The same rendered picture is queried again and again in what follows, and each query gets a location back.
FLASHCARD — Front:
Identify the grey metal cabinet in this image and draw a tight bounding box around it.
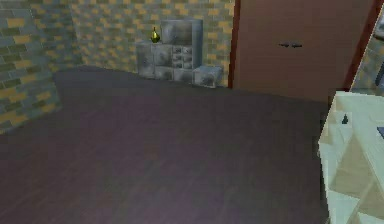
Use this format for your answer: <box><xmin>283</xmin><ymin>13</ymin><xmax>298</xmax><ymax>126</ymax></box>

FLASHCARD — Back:
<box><xmin>134</xmin><ymin>18</ymin><xmax>223</xmax><ymax>89</ymax></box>

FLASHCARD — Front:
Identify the black door handle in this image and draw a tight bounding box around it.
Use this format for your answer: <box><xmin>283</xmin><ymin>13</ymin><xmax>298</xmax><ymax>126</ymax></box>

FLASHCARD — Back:
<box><xmin>278</xmin><ymin>41</ymin><xmax>304</xmax><ymax>49</ymax></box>

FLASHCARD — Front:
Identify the yellow vase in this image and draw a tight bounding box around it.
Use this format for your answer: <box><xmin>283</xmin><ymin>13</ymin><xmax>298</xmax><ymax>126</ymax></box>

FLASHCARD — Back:
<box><xmin>150</xmin><ymin>26</ymin><xmax>161</xmax><ymax>44</ymax></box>

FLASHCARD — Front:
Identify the brown room door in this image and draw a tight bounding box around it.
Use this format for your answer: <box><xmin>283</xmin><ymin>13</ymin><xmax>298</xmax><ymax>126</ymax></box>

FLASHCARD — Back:
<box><xmin>232</xmin><ymin>0</ymin><xmax>377</xmax><ymax>103</ymax></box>

